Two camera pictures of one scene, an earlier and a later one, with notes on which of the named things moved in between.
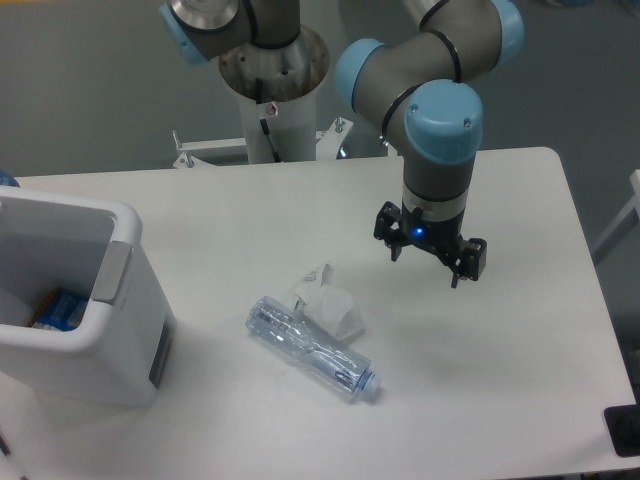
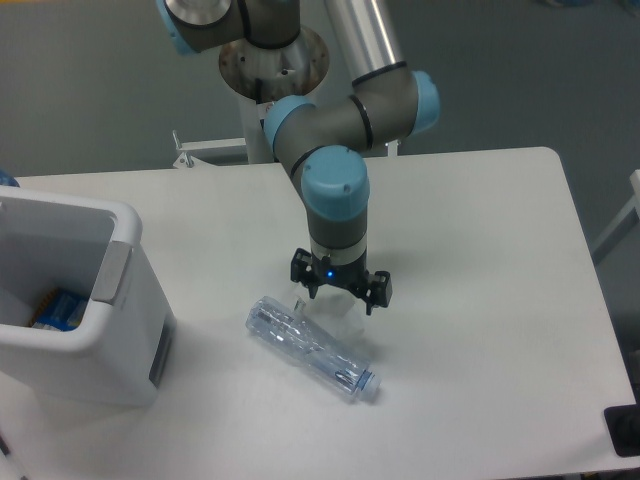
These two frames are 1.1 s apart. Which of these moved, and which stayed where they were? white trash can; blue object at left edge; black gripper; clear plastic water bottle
Moved: black gripper
Stayed: blue object at left edge; clear plastic water bottle; white trash can
